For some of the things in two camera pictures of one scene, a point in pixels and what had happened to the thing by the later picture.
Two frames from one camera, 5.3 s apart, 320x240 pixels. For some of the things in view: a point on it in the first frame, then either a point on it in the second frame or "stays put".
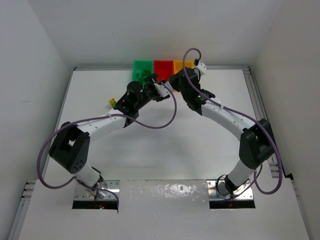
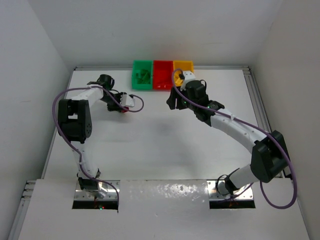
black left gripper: [152, 81] → [116, 106]
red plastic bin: [165, 68] stays put
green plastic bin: [139, 65] stays put
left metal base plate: [82, 193] stays put
